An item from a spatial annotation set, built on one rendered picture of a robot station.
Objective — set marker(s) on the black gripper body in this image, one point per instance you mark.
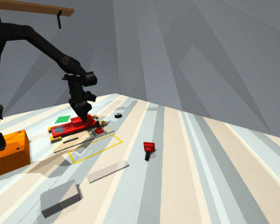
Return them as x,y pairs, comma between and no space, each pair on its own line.
77,100

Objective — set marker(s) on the green flat diamond-shaped patch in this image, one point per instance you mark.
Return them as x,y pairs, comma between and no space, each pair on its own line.
63,119

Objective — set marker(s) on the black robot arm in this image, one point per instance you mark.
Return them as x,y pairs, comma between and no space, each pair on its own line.
9,31

